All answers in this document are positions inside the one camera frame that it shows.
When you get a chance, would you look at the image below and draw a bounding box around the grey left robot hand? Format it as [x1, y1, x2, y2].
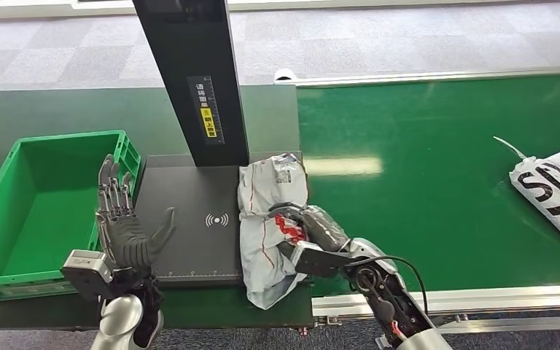
[95, 153, 178, 284]

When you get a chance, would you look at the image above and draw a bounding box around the yellow and black machine label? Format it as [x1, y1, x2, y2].
[187, 74, 226, 146]

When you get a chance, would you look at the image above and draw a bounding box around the black inbound scanner machine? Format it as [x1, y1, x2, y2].
[131, 0, 306, 289]

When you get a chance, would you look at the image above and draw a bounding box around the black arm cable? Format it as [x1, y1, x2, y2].
[346, 254, 429, 317]

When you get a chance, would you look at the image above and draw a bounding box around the white package with red print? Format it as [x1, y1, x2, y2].
[237, 152, 311, 311]

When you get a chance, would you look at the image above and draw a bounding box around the white package with black letters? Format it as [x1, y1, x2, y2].
[492, 136, 560, 258]

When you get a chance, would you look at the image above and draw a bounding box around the green plastic crate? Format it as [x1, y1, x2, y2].
[0, 129, 144, 303]

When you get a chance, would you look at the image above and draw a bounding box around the green conveyor belt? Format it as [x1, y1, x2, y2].
[297, 72, 560, 297]

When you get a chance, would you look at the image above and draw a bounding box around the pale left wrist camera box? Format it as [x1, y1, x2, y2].
[61, 249, 115, 303]

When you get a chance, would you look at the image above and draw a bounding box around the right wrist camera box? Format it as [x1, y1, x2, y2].
[291, 241, 354, 280]

